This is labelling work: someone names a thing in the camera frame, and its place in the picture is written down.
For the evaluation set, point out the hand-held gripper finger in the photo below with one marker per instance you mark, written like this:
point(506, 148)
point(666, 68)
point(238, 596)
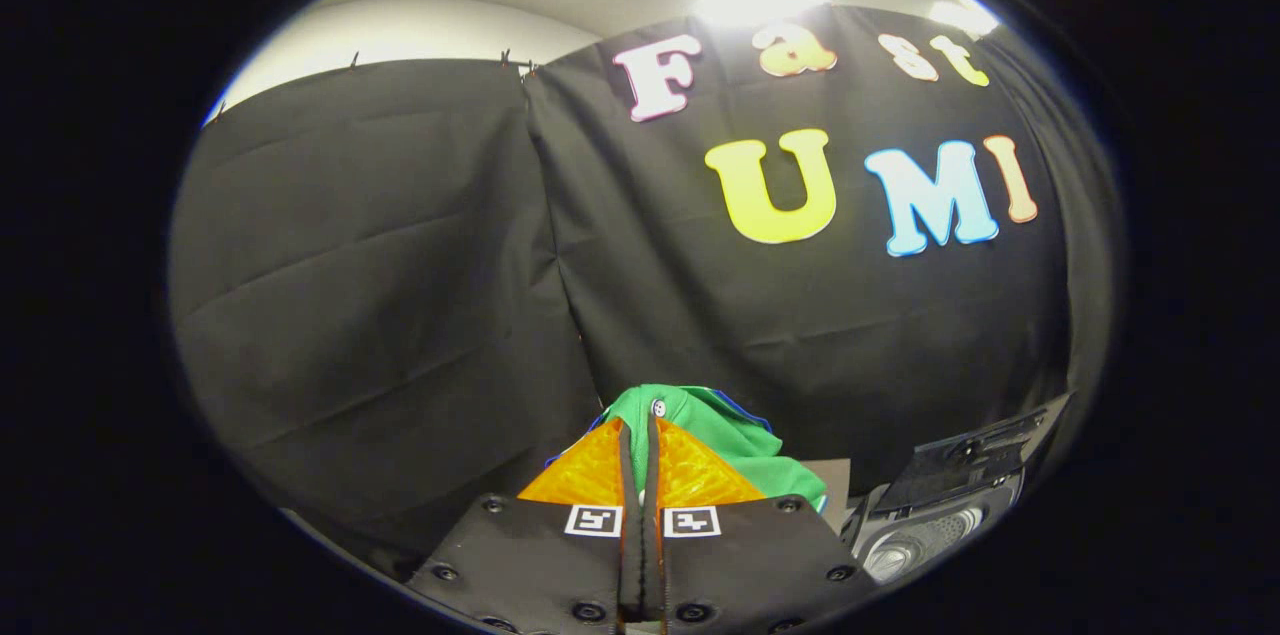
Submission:
point(652, 565)
point(630, 565)

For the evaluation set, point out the green polo shirt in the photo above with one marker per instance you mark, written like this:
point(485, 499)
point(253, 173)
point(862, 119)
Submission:
point(740, 435)

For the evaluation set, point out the dark grey washing machine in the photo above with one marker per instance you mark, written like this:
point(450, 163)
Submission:
point(920, 545)

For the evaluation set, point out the grey cabinet with dark top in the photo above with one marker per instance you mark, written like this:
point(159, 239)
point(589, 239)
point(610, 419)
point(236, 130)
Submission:
point(835, 490)

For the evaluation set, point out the black backdrop cloth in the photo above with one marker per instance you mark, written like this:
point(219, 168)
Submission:
point(400, 265)

